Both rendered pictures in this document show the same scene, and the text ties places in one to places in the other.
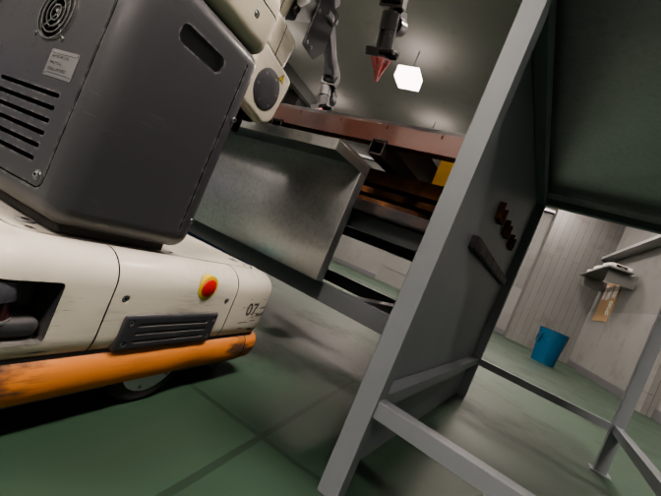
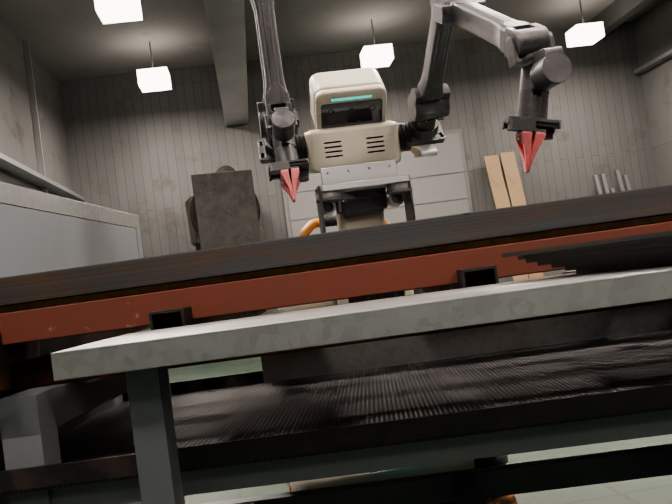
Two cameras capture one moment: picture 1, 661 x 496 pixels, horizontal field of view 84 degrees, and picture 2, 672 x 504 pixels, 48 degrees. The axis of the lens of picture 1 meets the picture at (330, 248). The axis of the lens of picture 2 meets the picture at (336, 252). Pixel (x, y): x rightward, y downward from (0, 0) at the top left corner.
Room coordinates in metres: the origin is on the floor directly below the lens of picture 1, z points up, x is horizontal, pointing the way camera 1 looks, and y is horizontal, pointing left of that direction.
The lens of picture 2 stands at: (2.90, -0.77, 0.79)
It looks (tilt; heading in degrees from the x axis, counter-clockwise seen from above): 2 degrees up; 150
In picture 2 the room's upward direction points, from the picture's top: 8 degrees counter-clockwise
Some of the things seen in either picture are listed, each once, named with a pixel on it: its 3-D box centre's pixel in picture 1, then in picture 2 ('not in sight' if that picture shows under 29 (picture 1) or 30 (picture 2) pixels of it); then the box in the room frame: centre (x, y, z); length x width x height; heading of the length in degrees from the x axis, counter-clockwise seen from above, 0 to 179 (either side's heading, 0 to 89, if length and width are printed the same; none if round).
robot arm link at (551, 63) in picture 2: (330, 91); (542, 58); (1.88, 0.32, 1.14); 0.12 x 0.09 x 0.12; 159
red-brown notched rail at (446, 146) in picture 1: (284, 116); not in sight; (1.38, 0.35, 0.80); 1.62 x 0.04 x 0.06; 58
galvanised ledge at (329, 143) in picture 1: (214, 125); not in sight; (1.39, 0.59, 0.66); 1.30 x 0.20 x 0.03; 58
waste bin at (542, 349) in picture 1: (548, 344); not in sight; (5.72, -3.75, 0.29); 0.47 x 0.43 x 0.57; 167
